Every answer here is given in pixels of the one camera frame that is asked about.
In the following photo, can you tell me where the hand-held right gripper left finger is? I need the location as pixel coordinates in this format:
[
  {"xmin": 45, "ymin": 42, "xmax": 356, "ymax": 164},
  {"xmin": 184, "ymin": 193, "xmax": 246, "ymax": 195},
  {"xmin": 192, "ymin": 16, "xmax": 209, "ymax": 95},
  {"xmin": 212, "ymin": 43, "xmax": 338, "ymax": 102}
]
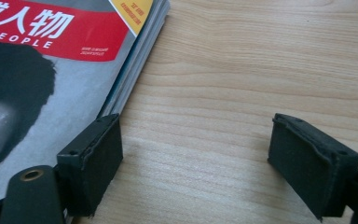
[{"xmin": 56, "ymin": 113, "xmax": 124, "ymax": 217}]

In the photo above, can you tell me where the blue-edged magazine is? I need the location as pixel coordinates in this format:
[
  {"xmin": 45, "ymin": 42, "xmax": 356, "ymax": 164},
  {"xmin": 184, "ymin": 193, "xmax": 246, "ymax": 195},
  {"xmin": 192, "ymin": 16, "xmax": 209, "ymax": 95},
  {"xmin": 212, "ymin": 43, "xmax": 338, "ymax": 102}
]
[{"xmin": 101, "ymin": 0, "xmax": 172, "ymax": 118}]

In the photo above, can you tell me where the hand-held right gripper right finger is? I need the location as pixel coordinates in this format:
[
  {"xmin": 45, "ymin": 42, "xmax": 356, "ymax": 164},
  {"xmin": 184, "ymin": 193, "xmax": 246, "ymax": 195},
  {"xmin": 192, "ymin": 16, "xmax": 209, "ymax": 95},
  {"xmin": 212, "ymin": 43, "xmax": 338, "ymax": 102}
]
[{"xmin": 267, "ymin": 112, "xmax": 358, "ymax": 222}]

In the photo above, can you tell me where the magazine with portrait cover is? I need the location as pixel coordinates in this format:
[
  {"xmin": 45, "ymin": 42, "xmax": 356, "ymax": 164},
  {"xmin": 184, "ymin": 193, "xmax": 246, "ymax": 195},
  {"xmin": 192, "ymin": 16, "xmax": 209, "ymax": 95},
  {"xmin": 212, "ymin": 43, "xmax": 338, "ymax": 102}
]
[{"xmin": 0, "ymin": 0, "xmax": 155, "ymax": 209}]

